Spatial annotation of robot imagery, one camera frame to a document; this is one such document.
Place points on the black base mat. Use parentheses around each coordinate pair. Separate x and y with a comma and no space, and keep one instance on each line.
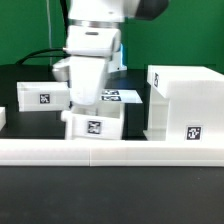
(48,124)

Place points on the white border rail frame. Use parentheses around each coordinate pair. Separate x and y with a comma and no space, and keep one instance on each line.
(28,152)

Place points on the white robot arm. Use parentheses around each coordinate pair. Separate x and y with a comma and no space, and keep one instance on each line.
(93,37)

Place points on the small white block left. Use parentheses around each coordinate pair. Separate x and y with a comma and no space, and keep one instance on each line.
(2,117)

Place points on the fiducial marker sheet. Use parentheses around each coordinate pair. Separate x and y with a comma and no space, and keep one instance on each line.
(124,96)

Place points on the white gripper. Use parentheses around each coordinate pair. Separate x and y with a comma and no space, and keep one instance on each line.
(87,77)

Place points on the white drawer box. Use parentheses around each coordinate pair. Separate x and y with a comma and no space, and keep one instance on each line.
(43,96)
(106,124)

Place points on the white drawer cabinet housing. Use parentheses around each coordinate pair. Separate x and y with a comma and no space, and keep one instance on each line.
(186,104)

